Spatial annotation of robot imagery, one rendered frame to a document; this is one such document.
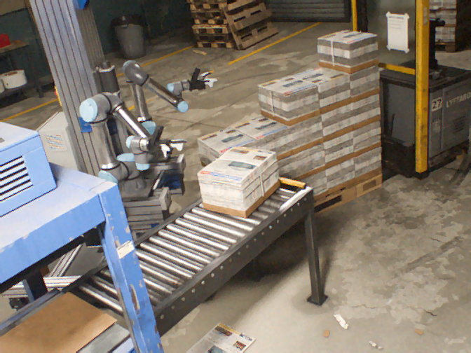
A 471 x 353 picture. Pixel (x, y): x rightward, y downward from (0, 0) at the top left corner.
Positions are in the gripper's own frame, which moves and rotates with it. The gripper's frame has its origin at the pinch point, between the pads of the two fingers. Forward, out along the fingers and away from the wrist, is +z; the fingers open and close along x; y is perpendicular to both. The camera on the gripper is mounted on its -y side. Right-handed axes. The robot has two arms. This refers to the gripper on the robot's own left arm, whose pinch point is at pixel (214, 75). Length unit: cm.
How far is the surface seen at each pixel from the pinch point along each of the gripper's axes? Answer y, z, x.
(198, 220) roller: 29, -52, 119
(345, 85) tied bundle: 21, 93, 24
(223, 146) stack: 36, -10, 38
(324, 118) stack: 40, 72, 31
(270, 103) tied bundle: 25.7, 36.4, 14.3
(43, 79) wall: 202, -148, -615
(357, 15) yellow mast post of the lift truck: -5, 142, -42
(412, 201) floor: 116, 132, 66
